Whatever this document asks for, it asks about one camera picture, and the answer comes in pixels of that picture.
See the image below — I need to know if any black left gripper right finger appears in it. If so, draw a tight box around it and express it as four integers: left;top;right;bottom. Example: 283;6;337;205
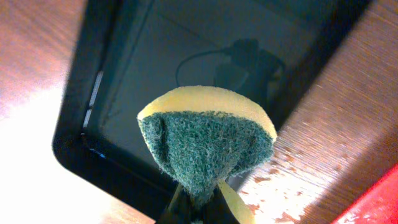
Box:
201;187;239;224

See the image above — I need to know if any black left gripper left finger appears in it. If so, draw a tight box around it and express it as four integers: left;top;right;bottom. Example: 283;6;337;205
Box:
155;184;192;224

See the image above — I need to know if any red plastic tray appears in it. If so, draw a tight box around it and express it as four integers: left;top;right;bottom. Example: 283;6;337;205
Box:
332;166;397;224

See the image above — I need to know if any yellow green sponge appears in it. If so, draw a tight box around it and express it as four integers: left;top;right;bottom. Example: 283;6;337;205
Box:
137;86;277;223

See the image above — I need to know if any black rectangular water tray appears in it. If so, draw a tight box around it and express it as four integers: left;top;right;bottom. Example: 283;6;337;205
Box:
52;0;368;218

